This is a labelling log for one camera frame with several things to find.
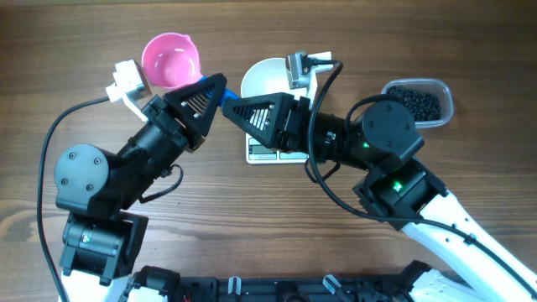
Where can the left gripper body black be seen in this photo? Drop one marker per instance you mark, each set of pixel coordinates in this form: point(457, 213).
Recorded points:
point(164, 115)

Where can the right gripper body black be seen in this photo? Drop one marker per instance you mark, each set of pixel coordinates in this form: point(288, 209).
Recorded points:
point(297, 137)

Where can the pink scoop blue handle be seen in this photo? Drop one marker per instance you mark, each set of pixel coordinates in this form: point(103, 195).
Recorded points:
point(171, 61)

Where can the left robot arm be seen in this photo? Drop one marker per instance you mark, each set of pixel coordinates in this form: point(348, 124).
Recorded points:
point(97, 187)

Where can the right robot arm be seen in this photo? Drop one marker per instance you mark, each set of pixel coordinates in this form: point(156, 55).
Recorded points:
point(378, 136)

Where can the white digital kitchen scale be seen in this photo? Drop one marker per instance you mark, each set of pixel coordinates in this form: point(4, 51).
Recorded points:
point(256, 153)

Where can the white ceramic bowl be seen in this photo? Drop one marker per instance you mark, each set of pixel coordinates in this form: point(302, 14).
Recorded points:
point(270, 76)

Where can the black beans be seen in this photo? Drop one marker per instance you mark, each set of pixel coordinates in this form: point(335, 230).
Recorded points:
point(424, 107)

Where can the clear plastic container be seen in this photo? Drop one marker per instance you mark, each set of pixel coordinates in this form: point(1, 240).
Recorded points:
point(432, 86)

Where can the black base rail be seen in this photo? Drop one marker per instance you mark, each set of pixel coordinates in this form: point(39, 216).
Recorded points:
point(168, 285)

